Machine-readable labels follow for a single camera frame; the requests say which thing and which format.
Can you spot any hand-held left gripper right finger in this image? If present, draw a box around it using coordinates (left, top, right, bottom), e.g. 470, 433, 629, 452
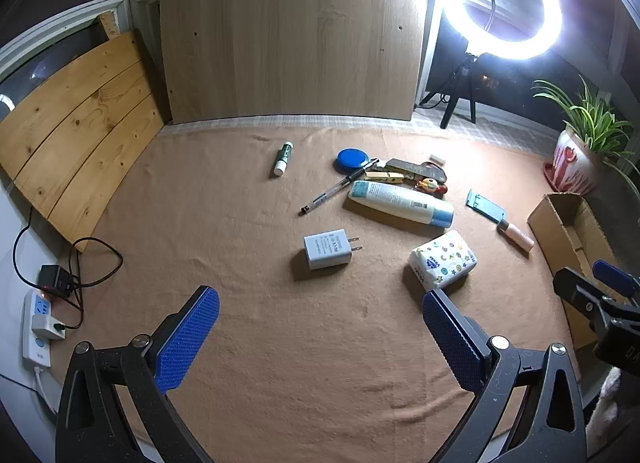
421, 288, 588, 463

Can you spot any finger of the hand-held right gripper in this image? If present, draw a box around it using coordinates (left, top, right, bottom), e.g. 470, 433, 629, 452
592, 259, 640, 302
552, 267, 615, 335

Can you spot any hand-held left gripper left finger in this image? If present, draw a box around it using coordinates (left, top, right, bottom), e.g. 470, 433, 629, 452
55, 285, 221, 463

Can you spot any cardboard box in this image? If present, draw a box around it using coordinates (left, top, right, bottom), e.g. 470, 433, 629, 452
527, 192, 632, 350

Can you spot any patterned tissue pack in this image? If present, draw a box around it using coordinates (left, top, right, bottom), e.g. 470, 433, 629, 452
408, 230, 479, 291

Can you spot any small pink bottle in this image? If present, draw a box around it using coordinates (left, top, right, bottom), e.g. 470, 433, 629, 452
496, 219, 535, 254

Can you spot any white blue lotion bottle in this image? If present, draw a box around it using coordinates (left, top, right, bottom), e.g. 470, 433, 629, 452
347, 180, 455, 229

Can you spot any small cartoon toy figure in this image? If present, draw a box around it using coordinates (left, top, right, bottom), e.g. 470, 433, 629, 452
413, 176, 449, 199

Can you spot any white charger plug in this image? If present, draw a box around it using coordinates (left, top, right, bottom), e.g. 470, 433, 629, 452
303, 229, 363, 272

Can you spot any patterned lighter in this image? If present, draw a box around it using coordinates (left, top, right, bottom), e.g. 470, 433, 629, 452
363, 170, 405, 185

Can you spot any black hang tag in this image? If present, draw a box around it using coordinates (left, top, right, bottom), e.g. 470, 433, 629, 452
384, 157, 449, 187

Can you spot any black gel pen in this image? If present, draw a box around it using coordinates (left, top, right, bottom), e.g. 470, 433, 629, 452
299, 157, 379, 216

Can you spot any green lip balm tube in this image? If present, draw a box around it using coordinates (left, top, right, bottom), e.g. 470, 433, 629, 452
272, 141, 295, 178

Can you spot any blue round tin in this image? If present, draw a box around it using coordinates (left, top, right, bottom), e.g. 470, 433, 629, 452
336, 148, 370, 174

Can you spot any white red flower pot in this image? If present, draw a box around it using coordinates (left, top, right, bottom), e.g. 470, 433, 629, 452
552, 125, 604, 194

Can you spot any blue plastic phone stand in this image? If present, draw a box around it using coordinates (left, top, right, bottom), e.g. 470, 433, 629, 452
465, 188, 507, 225

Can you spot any white plug adapter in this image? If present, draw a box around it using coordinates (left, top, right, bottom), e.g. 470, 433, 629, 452
30, 313, 67, 342

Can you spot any black power adapter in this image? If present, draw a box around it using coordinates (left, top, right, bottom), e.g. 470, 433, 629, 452
38, 265, 76, 298

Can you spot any white power strip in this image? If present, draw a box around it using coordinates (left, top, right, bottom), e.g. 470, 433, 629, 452
22, 290, 69, 370

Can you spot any spider plant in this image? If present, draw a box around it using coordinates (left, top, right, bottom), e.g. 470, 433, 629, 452
531, 74, 640, 186

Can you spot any pine plank board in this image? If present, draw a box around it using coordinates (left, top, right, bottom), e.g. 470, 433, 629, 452
0, 29, 166, 254

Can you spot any black tripod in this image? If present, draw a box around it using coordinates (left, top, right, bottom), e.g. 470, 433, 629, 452
418, 50, 479, 130

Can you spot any wooden strip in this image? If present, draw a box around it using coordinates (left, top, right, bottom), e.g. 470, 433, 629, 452
97, 10, 124, 42

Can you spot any large light wooden panel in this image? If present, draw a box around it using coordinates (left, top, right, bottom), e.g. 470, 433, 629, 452
159, 0, 430, 125

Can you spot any black cable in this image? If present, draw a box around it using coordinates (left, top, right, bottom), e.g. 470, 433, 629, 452
13, 205, 124, 330

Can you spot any white power cable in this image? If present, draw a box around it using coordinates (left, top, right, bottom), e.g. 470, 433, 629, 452
29, 365, 62, 418

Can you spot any ring light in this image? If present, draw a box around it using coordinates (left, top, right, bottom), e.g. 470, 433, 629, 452
436, 0, 564, 62

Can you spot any white window frame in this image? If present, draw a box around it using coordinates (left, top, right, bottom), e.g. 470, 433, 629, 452
0, 0, 126, 78

